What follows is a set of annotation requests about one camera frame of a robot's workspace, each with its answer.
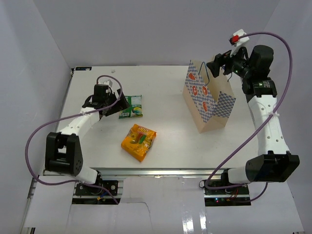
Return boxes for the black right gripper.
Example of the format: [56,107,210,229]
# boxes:
[207,44,254,79]

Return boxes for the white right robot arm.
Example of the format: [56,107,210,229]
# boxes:
[207,45,300,195]

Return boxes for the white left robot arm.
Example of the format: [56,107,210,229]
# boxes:
[45,84,129,195]

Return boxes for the green snack bag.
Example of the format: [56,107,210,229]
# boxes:
[118,95,143,119]

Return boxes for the orange gummy candy bag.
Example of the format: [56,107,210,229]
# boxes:
[121,124,156,162]

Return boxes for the black XDOF label plate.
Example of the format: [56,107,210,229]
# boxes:
[75,66,92,71]

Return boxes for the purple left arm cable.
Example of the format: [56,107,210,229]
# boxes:
[25,75,122,204]

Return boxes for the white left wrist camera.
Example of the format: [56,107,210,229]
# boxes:
[101,79,113,87]

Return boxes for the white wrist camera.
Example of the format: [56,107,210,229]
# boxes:
[101,79,113,87]
[229,29,250,57]

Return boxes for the checkered paper bag blue handles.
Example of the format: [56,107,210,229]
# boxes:
[182,60,236,133]

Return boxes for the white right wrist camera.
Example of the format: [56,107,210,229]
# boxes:
[229,29,250,57]

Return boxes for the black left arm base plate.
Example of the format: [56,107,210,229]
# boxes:
[72,180,120,205]

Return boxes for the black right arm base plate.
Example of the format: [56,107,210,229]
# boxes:
[199,180,251,207]

